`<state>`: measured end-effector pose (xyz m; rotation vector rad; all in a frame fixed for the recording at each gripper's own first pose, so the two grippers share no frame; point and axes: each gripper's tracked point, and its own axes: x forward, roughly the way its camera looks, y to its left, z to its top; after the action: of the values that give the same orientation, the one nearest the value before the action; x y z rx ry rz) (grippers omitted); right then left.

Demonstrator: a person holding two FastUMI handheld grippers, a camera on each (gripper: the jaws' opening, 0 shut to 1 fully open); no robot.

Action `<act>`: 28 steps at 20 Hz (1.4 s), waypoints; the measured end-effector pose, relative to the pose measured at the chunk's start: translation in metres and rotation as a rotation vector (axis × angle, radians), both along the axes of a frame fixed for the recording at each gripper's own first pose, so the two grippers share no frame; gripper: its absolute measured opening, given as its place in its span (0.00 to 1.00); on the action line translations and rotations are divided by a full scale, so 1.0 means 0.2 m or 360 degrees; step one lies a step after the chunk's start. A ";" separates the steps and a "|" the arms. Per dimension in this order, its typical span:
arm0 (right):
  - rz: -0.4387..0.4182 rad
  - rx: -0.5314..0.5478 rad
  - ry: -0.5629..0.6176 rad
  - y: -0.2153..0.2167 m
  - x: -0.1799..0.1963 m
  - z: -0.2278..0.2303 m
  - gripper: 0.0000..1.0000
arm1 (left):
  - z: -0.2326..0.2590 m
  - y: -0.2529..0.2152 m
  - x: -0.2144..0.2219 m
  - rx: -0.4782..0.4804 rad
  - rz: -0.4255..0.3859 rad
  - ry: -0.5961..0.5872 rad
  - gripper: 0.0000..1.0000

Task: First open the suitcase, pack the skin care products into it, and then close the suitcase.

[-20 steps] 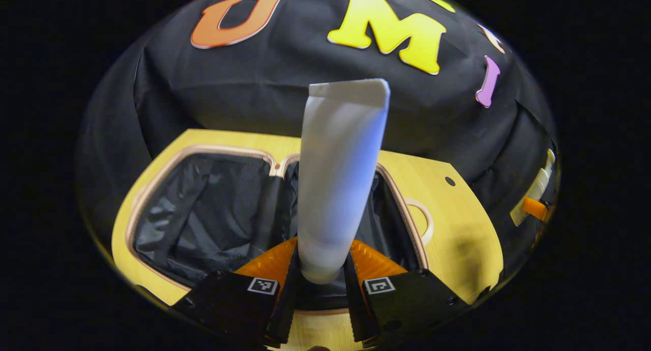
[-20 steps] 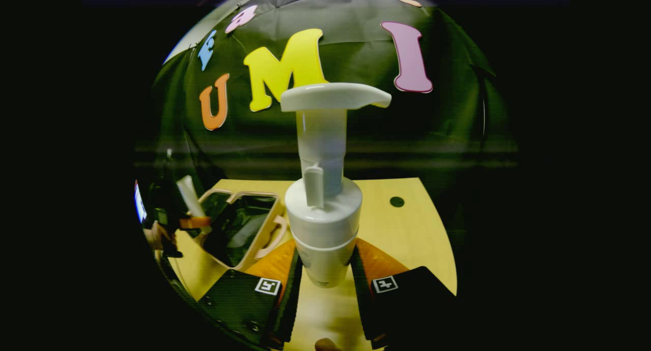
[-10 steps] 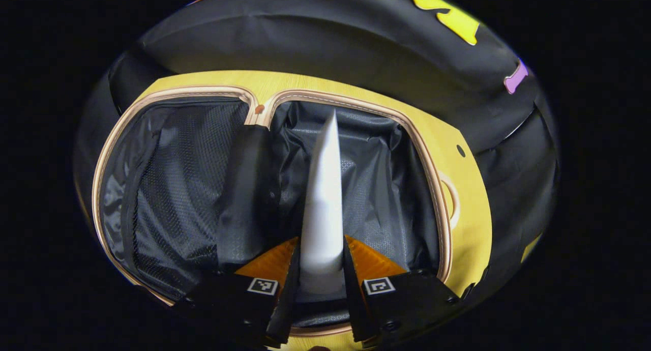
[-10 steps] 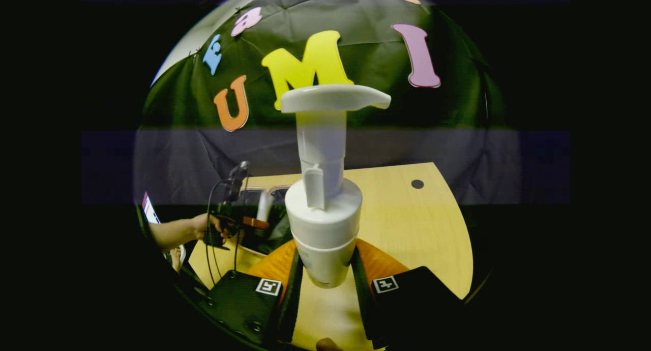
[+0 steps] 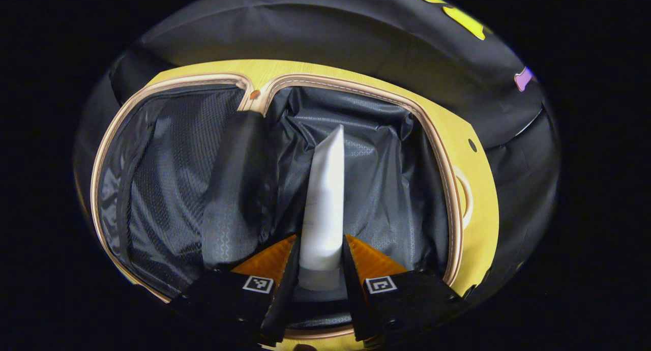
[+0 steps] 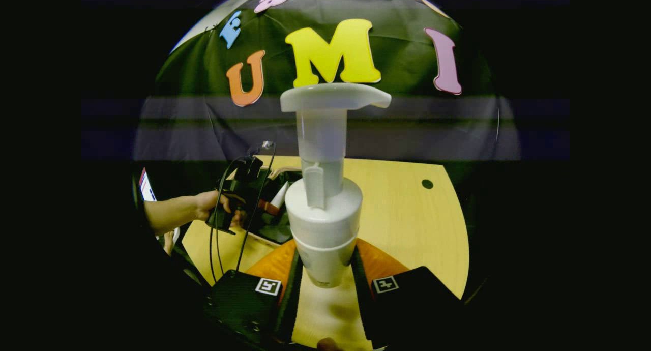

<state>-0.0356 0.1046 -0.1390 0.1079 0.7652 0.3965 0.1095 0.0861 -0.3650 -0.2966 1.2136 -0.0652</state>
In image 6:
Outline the lit display screen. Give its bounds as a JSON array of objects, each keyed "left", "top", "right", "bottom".
[{"left": 138, "top": 168, "right": 157, "bottom": 203}]

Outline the black backdrop cloth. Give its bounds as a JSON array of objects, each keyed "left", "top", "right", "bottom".
[{"left": 133, "top": 0, "right": 522, "bottom": 201}]

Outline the white pump bottle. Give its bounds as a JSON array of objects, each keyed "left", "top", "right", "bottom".
[{"left": 280, "top": 82, "right": 392, "bottom": 289}]

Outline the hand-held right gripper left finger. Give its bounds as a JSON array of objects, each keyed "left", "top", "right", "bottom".
[{"left": 206, "top": 238, "right": 304, "bottom": 346}]

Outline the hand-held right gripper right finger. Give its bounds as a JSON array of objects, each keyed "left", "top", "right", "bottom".
[{"left": 350, "top": 238, "right": 466, "bottom": 349}]

